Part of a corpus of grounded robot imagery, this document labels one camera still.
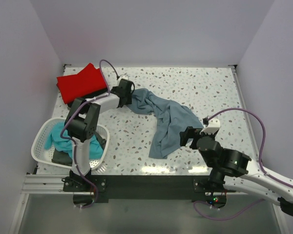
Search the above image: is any aluminium extrusion rail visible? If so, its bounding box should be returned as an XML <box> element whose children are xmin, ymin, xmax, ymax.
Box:
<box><xmin>21</xmin><ymin>173</ymin><xmax>71</xmax><ymax>195</ymax></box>

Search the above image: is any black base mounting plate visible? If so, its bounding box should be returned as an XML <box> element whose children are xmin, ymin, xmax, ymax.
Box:
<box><xmin>62</xmin><ymin>174</ymin><xmax>225</xmax><ymax>204</ymax></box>

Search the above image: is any red folded t-shirt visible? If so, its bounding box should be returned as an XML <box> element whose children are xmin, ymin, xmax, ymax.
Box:
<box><xmin>56</xmin><ymin>63</ymin><xmax>107</xmax><ymax>104</ymax></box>

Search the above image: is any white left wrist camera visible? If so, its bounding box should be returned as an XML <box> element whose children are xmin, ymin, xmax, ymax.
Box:
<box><xmin>118</xmin><ymin>74</ymin><xmax>129</xmax><ymax>80</ymax></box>

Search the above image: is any turquoise t-shirt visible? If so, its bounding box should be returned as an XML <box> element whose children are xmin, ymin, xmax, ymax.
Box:
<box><xmin>44</xmin><ymin>121</ymin><xmax>106</xmax><ymax>160</ymax></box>

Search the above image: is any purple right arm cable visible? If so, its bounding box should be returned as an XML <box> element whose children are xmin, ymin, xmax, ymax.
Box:
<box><xmin>194</xmin><ymin>108</ymin><xmax>293</xmax><ymax>222</ymax></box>

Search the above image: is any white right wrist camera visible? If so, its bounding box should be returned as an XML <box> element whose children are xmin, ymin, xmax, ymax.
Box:
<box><xmin>200</xmin><ymin>118</ymin><xmax>221</xmax><ymax>135</ymax></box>

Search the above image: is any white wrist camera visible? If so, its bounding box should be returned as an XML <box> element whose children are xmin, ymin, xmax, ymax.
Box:
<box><xmin>200</xmin><ymin>118</ymin><xmax>221</xmax><ymax>135</ymax></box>
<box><xmin>118</xmin><ymin>74</ymin><xmax>129</xmax><ymax>80</ymax></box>

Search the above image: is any dark grey t-shirt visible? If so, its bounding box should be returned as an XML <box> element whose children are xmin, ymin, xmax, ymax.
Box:
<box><xmin>51</xmin><ymin>133</ymin><xmax>106</xmax><ymax>164</ymax></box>

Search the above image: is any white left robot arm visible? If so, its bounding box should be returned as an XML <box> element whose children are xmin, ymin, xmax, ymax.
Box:
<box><xmin>60</xmin><ymin>76</ymin><xmax>135</xmax><ymax>191</ymax></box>

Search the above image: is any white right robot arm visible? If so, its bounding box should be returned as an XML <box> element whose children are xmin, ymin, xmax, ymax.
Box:
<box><xmin>180</xmin><ymin>127</ymin><xmax>293</xmax><ymax>216</ymax></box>

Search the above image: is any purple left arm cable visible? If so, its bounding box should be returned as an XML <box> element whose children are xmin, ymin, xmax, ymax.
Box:
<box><xmin>61</xmin><ymin>59</ymin><xmax>120</xmax><ymax>209</ymax></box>

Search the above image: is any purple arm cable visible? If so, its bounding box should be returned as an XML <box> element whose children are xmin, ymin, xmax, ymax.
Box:
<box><xmin>194</xmin><ymin>108</ymin><xmax>293</xmax><ymax>222</ymax></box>
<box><xmin>61</xmin><ymin>59</ymin><xmax>120</xmax><ymax>209</ymax></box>

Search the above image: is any black folded t-shirt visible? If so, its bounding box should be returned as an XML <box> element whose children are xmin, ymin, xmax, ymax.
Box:
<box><xmin>57</xmin><ymin>83</ymin><xmax>107</xmax><ymax>107</ymax></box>

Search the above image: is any grey-blue t-shirt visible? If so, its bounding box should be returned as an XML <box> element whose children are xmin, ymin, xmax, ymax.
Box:
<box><xmin>128</xmin><ymin>88</ymin><xmax>203</xmax><ymax>159</ymax></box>

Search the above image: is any white plastic laundry basket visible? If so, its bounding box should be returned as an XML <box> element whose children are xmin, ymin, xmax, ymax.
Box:
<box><xmin>31</xmin><ymin>117</ymin><xmax>110</xmax><ymax>170</ymax></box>

